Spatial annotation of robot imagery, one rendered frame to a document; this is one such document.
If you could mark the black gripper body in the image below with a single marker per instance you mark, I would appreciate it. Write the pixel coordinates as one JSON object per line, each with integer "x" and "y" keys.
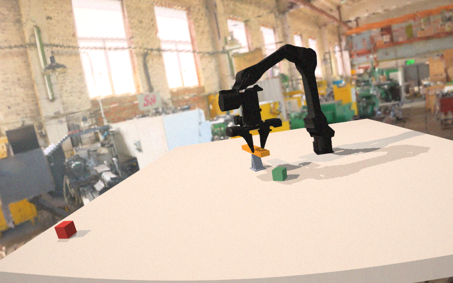
{"x": 253, "y": 120}

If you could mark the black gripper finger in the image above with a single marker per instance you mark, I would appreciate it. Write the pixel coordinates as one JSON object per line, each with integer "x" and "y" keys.
{"x": 248, "y": 138}
{"x": 263, "y": 137}

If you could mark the green cube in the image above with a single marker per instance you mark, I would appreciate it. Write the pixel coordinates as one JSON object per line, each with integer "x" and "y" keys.
{"x": 279, "y": 173}

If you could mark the yellow bar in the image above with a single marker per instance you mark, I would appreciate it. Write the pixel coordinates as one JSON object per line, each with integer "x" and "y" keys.
{"x": 258, "y": 151}

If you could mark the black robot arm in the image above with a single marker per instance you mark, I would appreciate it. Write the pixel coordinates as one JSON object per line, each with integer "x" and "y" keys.
{"x": 305, "y": 60}

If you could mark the red cube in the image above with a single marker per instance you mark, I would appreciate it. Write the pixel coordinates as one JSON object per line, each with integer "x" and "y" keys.
{"x": 65, "y": 229}

